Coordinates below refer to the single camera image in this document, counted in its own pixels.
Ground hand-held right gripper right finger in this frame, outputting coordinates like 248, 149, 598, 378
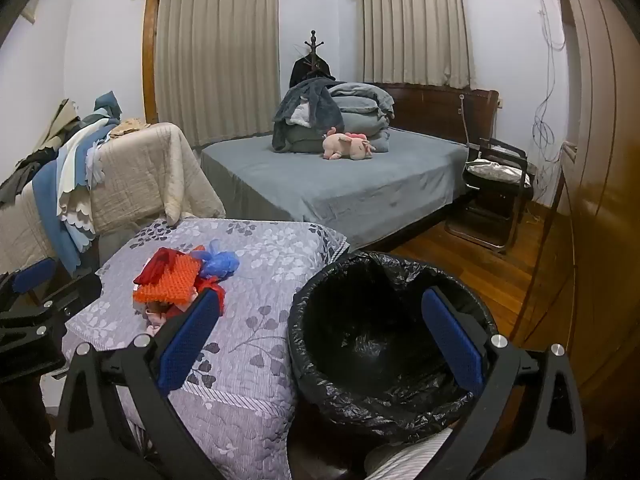
421, 286, 587, 480

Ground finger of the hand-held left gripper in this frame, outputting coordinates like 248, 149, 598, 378
30, 271, 104, 341
0, 257, 57, 306

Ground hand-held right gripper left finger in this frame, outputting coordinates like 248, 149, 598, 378
55, 287, 223, 480

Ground pale pink sock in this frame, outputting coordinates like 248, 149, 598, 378
142, 304, 168, 338

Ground red cloth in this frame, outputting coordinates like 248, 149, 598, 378
134, 246, 223, 321

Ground blue plastic bag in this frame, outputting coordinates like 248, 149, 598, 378
192, 240, 240, 279

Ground bin with black bag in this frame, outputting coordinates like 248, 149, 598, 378
287, 250, 501, 443

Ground blue and white scalloped cloths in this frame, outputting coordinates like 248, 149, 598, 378
35, 91, 123, 273

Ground dark grey cloth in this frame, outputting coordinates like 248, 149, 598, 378
0, 152, 61, 206

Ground grey floral quilt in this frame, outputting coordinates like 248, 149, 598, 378
65, 217, 351, 480

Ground person's striped trouser leg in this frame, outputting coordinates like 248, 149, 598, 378
365, 430, 453, 480

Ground beige covered clothes rack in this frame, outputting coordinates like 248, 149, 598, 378
0, 122, 226, 261

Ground tan scalloped cloth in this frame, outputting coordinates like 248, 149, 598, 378
42, 99, 81, 146

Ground white chair cushion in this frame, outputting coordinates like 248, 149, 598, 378
466, 158, 526, 183

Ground bed with grey sheet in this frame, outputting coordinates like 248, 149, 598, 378
200, 127, 476, 253

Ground black metal chair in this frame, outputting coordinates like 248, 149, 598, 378
445, 92, 540, 254

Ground pink plush pig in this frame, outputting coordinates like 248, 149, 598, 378
321, 127, 377, 162

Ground dark wooden headboard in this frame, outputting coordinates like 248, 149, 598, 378
367, 81, 501, 148

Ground wooden wardrobe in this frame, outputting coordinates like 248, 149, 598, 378
520, 0, 640, 411

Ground folded grey duvet stack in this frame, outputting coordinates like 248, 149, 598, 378
285, 81, 396, 155

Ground dark grey fleece blanket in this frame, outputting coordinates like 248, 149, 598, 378
272, 79, 346, 152

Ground wide beige curtain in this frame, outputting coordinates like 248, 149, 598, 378
155, 0, 281, 148

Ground dark hanging garment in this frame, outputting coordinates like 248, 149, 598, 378
290, 55, 333, 88

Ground wooden coat rack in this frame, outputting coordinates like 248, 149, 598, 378
300, 30, 326, 81

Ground narrow beige curtain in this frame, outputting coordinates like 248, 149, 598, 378
362, 0, 476, 88

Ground hanging wall cables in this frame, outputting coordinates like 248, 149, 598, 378
532, 0, 568, 221

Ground wooden window frame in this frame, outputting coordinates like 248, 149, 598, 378
142, 0, 161, 125

